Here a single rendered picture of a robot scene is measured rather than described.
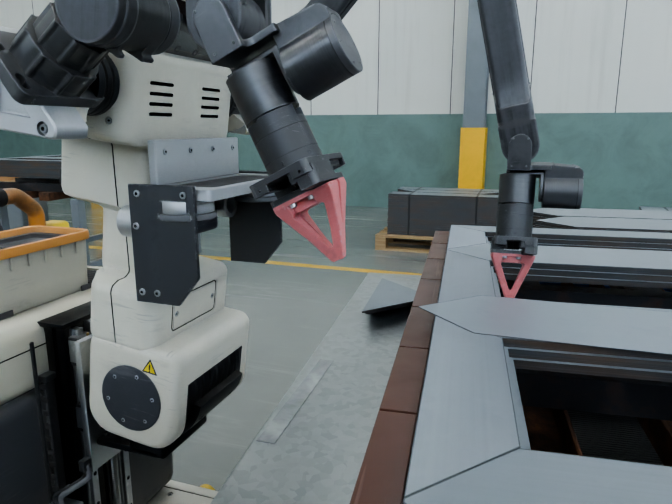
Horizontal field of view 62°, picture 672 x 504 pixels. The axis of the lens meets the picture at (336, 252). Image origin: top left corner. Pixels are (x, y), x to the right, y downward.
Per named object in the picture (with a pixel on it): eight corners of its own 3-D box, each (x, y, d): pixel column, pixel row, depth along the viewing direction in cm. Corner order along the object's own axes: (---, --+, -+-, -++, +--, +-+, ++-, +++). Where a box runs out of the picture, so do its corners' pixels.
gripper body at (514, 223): (529, 251, 96) (532, 208, 96) (537, 249, 86) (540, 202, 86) (490, 249, 98) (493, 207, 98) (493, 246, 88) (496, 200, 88)
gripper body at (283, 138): (349, 167, 59) (319, 103, 59) (312, 176, 50) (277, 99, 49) (299, 193, 62) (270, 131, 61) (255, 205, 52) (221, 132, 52)
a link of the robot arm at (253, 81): (239, 78, 59) (210, 73, 53) (293, 44, 56) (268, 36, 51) (267, 139, 59) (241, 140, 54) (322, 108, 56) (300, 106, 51)
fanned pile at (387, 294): (429, 284, 159) (429, 271, 158) (417, 332, 122) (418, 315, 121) (386, 282, 162) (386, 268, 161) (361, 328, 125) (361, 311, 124)
